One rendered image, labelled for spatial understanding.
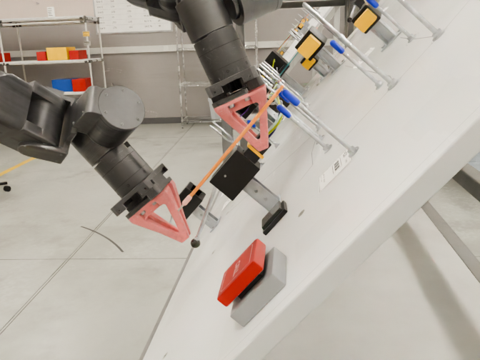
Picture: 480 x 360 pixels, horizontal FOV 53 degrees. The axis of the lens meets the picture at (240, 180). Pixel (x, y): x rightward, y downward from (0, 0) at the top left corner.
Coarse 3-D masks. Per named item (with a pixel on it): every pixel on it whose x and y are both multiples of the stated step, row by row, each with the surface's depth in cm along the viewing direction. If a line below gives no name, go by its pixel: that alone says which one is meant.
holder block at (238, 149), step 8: (232, 152) 64; (240, 152) 62; (232, 160) 62; (240, 160) 62; (248, 160) 62; (224, 168) 62; (232, 168) 62; (240, 168) 62; (248, 168) 62; (256, 168) 62; (216, 176) 63; (232, 176) 62; (240, 176) 62; (248, 176) 62; (216, 184) 63; (224, 184) 63; (232, 184) 63; (240, 184) 63; (224, 192) 63; (232, 192) 63; (232, 200) 63
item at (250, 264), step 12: (252, 252) 42; (264, 252) 43; (240, 264) 43; (252, 264) 40; (228, 276) 43; (240, 276) 41; (252, 276) 40; (228, 288) 41; (240, 288) 41; (228, 300) 41
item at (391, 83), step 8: (320, 16) 55; (328, 24) 55; (336, 32) 55; (344, 40) 56; (352, 48) 56; (360, 56) 56; (368, 64) 56; (376, 72) 56; (392, 80) 56; (392, 88) 56
